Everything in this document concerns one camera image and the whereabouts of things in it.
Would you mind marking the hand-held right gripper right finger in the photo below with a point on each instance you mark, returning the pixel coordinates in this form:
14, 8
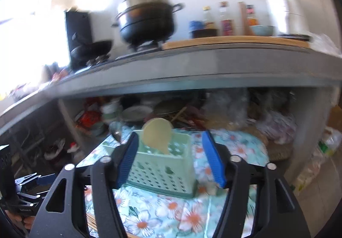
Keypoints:
213, 160

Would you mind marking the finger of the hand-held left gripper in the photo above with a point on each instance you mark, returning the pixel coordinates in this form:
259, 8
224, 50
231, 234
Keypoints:
45, 179
29, 198

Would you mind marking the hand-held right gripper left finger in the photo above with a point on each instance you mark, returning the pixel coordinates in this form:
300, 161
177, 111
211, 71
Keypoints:
128, 159

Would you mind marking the green perforated utensil holder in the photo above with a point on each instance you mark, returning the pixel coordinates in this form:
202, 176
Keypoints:
160, 171

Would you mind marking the metal spoon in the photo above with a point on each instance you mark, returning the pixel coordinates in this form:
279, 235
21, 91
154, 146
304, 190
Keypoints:
116, 131

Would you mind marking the white sneakers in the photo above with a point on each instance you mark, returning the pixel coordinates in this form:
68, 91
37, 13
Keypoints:
54, 149

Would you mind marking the cream rice paddle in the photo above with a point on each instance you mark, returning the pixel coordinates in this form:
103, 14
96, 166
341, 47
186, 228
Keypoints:
156, 132

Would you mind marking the grey plate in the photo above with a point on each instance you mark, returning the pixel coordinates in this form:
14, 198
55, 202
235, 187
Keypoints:
136, 113

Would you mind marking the stack of white bowls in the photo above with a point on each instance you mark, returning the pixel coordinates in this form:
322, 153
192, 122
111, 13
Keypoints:
111, 112

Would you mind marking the clear plastic bag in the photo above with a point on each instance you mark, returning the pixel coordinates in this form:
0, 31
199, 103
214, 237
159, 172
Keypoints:
227, 107

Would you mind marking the red snack packet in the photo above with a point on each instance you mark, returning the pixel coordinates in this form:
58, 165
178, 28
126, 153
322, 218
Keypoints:
89, 119

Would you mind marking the bundle of wooden sticks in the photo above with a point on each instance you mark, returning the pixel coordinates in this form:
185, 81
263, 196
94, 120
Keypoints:
179, 115

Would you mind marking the floral blanket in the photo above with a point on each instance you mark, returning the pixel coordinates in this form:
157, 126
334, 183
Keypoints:
187, 216

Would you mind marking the round metal lid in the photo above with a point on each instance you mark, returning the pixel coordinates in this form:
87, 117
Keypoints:
168, 107

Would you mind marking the white floral plastic bag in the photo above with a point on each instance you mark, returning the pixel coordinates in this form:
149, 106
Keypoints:
278, 125

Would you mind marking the grey concrete counter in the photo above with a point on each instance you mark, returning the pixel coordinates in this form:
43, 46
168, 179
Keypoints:
213, 64

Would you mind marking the gas stove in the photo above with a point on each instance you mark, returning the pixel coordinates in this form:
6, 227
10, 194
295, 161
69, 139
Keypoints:
125, 55

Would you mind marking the white rice sack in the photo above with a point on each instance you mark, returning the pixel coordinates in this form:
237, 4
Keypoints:
320, 158

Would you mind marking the black wok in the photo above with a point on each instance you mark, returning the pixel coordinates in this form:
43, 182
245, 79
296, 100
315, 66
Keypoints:
93, 47

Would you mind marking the cardboard box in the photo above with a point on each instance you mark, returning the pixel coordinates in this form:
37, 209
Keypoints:
336, 117

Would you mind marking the window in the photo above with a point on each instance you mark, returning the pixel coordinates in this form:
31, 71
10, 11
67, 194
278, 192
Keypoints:
26, 40

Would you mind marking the blue lidded jar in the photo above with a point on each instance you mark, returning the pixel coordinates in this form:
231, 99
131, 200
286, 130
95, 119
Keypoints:
196, 26

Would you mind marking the pink label glass bottle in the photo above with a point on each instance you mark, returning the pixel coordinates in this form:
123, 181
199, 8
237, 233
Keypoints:
226, 25

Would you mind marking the black cooking pot with lid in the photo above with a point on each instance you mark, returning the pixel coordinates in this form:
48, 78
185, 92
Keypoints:
147, 24

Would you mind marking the light blue bowl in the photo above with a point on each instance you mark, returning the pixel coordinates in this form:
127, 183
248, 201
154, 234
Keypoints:
261, 30

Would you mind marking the yellow capped oil bottle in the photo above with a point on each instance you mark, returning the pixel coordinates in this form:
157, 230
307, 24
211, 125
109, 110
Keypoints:
208, 20

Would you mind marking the black stove splash guard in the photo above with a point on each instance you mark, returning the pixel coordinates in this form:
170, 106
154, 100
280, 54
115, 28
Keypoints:
78, 24

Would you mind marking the wooden rolling pin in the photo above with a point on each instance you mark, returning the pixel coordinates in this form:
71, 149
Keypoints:
243, 19

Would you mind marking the black appliance base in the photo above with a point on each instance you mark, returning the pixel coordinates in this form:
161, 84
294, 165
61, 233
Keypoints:
296, 37

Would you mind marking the red label spice bottle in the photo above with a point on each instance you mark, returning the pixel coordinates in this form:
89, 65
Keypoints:
251, 15

